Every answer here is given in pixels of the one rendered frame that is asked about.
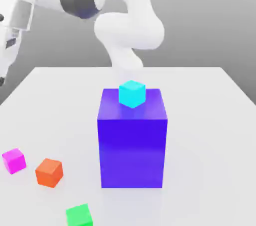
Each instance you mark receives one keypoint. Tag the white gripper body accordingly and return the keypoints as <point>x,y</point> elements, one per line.
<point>6,60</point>

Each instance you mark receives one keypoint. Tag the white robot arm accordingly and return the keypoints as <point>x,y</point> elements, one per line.
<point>130,30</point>

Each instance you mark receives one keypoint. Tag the small magenta cube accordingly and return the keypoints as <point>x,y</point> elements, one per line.
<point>14,161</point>

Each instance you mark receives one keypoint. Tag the small orange cube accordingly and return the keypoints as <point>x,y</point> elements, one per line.
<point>49,173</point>

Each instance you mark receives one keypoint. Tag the small cyan cube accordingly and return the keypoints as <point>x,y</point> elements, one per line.
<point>132,95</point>

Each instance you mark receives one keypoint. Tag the small green cube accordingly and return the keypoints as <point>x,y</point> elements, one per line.
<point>79,216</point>

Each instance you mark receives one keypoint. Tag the large purple box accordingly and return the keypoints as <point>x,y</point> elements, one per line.
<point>132,150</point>

